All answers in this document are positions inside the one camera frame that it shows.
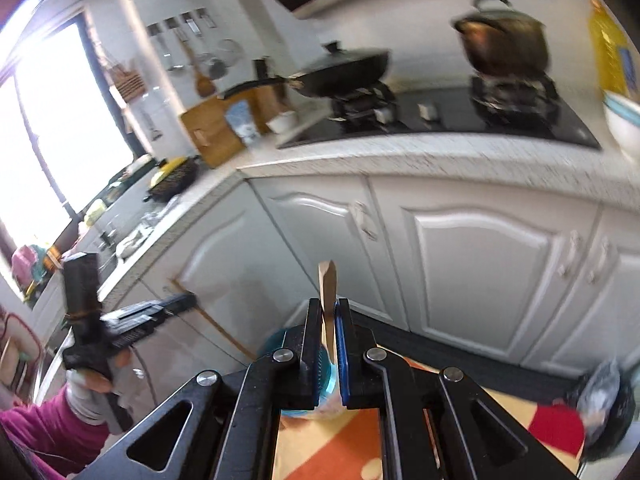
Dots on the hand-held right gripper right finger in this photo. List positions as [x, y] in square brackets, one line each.
[343, 355]

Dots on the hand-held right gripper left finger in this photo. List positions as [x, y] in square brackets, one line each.
[310, 360]

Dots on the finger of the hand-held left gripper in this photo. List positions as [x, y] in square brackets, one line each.
[165, 305]
[135, 332]

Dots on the person's left forearm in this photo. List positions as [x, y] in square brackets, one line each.
[45, 430]

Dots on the person's left hand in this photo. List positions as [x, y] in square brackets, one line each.
[92, 385]

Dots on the white cabinet door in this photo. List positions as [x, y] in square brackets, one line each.
[600, 310]
[480, 270]
[320, 250]
[235, 265]

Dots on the orange and yellow blanket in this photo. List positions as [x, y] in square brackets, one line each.
[340, 450]

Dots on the black basket with yellow item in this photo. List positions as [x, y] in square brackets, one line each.
[172, 177]

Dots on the kitchen window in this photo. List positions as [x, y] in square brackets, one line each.
[65, 125]

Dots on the wooden cutting board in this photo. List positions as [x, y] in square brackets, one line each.
[210, 135]

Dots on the blue packet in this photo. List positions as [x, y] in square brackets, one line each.
[242, 122]

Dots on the small white cup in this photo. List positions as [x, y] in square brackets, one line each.
[281, 122]

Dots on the hanging wooden spatula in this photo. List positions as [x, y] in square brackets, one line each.
[202, 82]

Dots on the hanging metal ladle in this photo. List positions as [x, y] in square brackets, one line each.
[172, 57]

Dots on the hanging metal strainer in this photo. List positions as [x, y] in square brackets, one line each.
[231, 52]

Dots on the black gas stove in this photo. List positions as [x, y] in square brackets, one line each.
[450, 115]

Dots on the dark round container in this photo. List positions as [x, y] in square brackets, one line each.
[607, 410]

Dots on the black wok with lid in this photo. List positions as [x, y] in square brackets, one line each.
[345, 67]

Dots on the brown pot with lid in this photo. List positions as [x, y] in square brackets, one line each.
[505, 35]

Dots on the white and blue bowl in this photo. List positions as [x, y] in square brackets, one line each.
[625, 125]

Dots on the yellow oil bottle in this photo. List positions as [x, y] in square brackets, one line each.
[610, 50]

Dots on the wall utensil rack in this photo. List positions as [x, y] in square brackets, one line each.
[185, 20]

